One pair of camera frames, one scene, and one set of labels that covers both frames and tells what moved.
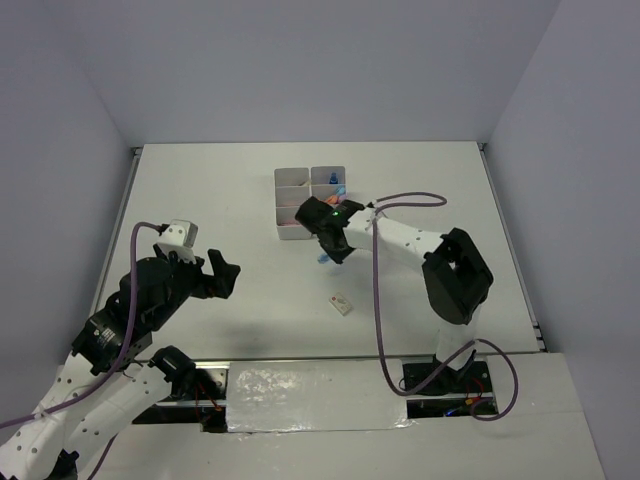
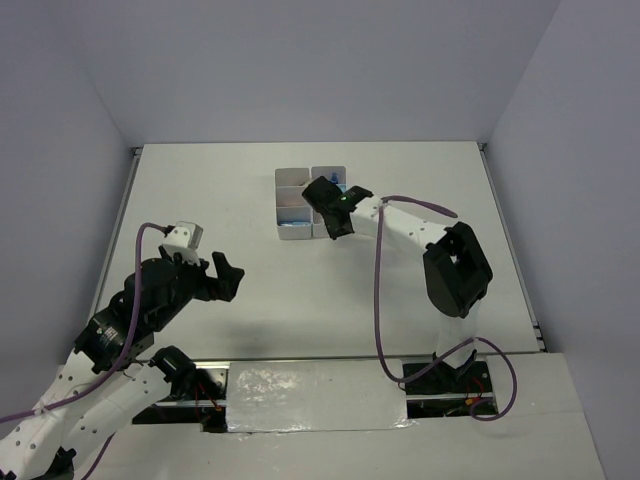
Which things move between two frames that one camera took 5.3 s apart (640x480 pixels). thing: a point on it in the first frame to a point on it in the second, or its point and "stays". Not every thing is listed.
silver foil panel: (319, 395) stays
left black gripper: (225, 274) stays
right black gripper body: (338, 252) to (335, 234)
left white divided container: (292, 187) stays
